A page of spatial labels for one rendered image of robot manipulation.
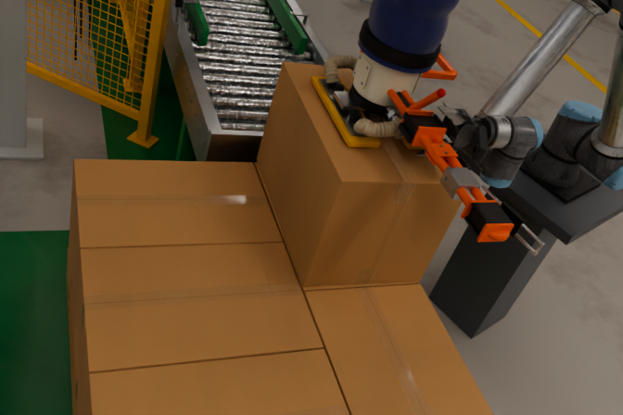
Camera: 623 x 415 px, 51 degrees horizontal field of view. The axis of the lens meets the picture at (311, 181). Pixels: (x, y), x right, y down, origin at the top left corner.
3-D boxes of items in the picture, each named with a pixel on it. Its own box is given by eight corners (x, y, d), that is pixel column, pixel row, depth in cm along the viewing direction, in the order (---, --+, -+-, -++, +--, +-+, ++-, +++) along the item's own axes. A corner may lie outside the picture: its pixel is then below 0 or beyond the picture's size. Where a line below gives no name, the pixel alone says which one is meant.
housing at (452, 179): (438, 181, 156) (444, 166, 153) (461, 181, 159) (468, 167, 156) (451, 200, 151) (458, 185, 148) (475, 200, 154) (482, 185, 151)
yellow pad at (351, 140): (310, 81, 200) (314, 67, 197) (339, 82, 204) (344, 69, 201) (347, 147, 176) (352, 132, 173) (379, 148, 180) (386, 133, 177)
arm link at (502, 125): (501, 155, 178) (516, 126, 172) (487, 154, 176) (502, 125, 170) (485, 135, 184) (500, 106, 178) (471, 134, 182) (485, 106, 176)
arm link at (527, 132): (536, 158, 183) (553, 129, 177) (501, 157, 178) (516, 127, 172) (518, 139, 190) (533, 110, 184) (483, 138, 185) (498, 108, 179)
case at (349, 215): (255, 159, 230) (282, 60, 207) (356, 162, 246) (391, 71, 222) (301, 286, 188) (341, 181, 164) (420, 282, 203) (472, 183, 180)
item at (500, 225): (459, 216, 146) (468, 199, 143) (486, 216, 149) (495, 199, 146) (477, 242, 140) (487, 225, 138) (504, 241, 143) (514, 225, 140)
